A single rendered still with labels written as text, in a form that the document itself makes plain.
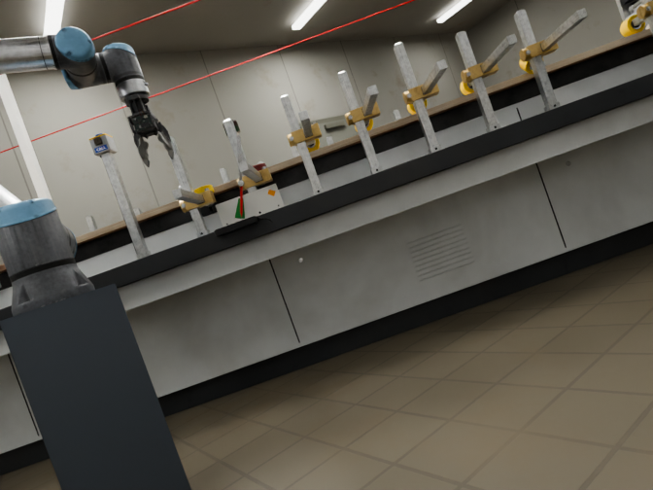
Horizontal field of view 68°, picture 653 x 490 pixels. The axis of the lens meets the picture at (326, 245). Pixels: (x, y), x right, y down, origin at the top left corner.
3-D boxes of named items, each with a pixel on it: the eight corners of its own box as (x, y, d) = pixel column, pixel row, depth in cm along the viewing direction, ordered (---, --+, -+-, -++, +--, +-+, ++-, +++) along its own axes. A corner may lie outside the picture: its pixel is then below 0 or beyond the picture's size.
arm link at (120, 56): (101, 57, 154) (132, 52, 157) (115, 94, 154) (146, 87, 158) (98, 43, 145) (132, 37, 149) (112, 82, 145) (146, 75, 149)
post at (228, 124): (270, 229, 195) (230, 117, 194) (262, 232, 195) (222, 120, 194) (272, 229, 199) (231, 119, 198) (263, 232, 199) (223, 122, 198)
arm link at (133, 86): (121, 93, 156) (151, 85, 156) (127, 108, 156) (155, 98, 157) (112, 85, 147) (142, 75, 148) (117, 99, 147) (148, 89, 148)
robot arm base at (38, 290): (100, 288, 120) (86, 250, 120) (14, 316, 110) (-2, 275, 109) (90, 295, 136) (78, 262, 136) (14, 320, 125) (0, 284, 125)
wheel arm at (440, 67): (449, 67, 164) (445, 56, 164) (438, 70, 164) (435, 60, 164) (421, 106, 214) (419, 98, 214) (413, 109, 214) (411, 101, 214)
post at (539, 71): (564, 122, 193) (524, 7, 192) (556, 124, 193) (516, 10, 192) (560, 123, 196) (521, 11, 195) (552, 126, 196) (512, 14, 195)
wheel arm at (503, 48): (518, 41, 163) (515, 31, 163) (508, 45, 163) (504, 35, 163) (474, 87, 213) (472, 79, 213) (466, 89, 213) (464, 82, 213)
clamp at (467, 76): (499, 69, 191) (496, 56, 191) (467, 81, 192) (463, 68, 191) (495, 74, 197) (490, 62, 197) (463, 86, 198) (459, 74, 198)
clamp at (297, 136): (322, 133, 193) (317, 122, 193) (290, 145, 193) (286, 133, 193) (322, 137, 199) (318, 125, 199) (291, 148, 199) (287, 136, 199)
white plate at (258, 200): (284, 206, 194) (275, 183, 194) (223, 228, 194) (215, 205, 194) (284, 206, 194) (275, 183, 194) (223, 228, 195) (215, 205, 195)
